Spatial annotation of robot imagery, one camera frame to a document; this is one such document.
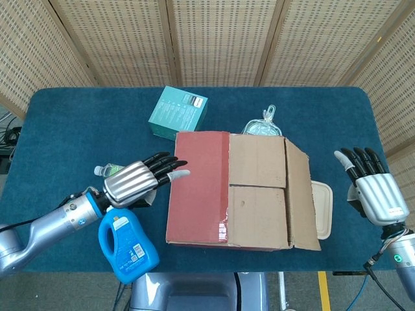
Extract wooden rattan folding screen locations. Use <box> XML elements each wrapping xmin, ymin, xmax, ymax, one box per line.
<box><xmin>0</xmin><ymin>0</ymin><xmax>415</xmax><ymax>195</ymax></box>

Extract white pole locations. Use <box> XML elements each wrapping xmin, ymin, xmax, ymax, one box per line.
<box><xmin>278</xmin><ymin>271</ymin><xmax>289</xmax><ymax>311</ymax></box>

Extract blue detergent bottle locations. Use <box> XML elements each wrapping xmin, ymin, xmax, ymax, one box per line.
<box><xmin>98</xmin><ymin>207</ymin><xmax>160</xmax><ymax>285</ymax></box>

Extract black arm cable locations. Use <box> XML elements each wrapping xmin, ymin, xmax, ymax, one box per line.
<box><xmin>362</xmin><ymin>254</ymin><xmax>405</xmax><ymax>311</ymax></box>
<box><xmin>0</xmin><ymin>218</ymin><xmax>36</xmax><ymax>233</ymax></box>

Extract beige pulp food container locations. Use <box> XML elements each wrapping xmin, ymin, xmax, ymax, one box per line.
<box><xmin>311</xmin><ymin>180</ymin><xmax>334</xmax><ymax>240</ymax></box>

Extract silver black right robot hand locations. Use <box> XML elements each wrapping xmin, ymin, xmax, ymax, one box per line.
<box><xmin>334</xmin><ymin>147</ymin><xmax>410</xmax><ymax>227</ymax></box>

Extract clear green-label water bottle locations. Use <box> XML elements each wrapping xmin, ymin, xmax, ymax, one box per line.
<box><xmin>93</xmin><ymin>164</ymin><xmax>126</xmax><ymax>178</ymax></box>

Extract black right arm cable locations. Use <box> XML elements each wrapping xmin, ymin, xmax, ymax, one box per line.
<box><xmin>362</xmin><ymin>254</ymin><xmax>405</xmax><ymax>311</ymax></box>

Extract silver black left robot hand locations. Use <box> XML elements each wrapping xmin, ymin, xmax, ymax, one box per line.
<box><xmin>102</xmin><ymin>152</ymin><xmax>191</xmax><ymax>209</ymax></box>

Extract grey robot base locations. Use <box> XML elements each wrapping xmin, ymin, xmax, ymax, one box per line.
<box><xmin>129</xmin><ymin>271</ymin><xmax>270</xmax><ymax>311</ymax></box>

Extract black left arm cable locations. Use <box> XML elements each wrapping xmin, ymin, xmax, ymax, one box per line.
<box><xmin>0</xmin><ymin>218</ymin><xmax>36</xmax><ymax>233</ymax></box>

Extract red taped cardboard box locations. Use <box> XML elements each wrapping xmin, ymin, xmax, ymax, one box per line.
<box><xmin>165</xmin><ymin>130</ymin><xmax>322</xmax><ymax>252</ymax></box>

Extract teal product box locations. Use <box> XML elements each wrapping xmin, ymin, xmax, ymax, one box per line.
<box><xmin>148</xmin><ymin>86</ymin><xmax>209</xmax><ymax>141</ymax></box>

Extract black floor cable bundle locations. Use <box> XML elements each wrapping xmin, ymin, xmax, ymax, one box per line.
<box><xmin>0</xmin><ymin>109</ymin><xmax>23</xmax><ymax>172</ymax></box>

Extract clear plastic bag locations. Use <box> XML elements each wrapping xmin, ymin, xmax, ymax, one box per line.
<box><xmin>240</xmin><ymin>104</ymin><xmax>283</xmax><ymax>137</ymax></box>

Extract blue table cloth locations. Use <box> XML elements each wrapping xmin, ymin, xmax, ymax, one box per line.
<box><xmin>0</xmin><ymin>86</ymin><xmax>406</xmax><ymax>273</ymax></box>

